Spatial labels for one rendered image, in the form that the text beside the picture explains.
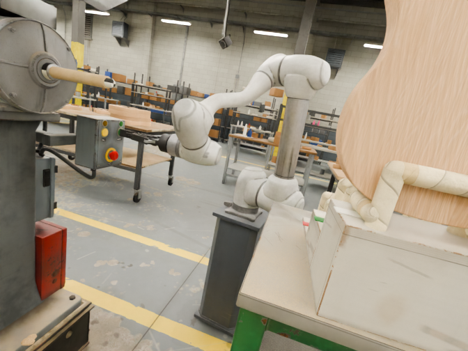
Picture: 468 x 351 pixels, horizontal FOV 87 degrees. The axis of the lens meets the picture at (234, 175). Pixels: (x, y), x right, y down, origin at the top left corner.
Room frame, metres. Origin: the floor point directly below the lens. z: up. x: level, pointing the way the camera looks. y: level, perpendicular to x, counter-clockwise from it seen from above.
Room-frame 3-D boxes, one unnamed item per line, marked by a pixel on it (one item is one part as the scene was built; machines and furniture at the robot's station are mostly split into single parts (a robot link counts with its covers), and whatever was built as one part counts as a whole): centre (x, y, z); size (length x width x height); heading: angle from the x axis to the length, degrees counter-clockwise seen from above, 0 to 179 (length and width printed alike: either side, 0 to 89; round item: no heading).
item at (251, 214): (1.36, -0.08, 0.73); 0.22 x 0.18 x 0.06; 70
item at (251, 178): (1.35, -0.11, 0.87); 0.18 x 0.16 x 0.22; 52
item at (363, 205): (0.42, -0.24, 1.12); 0.11 x 0.03 x 0.03; 171
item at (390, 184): (0.38, -0.24, 1.15); 0.03 x 0.03 x 0.09
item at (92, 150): (1.00, 0.64, 0.99); 0.24 x 0.21 x 0.26; 78
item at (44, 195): (0.94, 0.81, 0.93); 0.15 x 0.10 x 0.55; 78
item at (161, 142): (1.00, 0.32, 1.07); 0.09 x 0.08 x 0.07; 78
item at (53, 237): (0.95, 0.81, 0.49); 0.25 x 0.12 x 0.37; 78
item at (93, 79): (0.71, 0.47, 1.25); 0.18 x 0.03 x 0.03; 78
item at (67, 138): (0.94, 0.66, 1.02); 0.19 x 0.04 x 0.04; 168
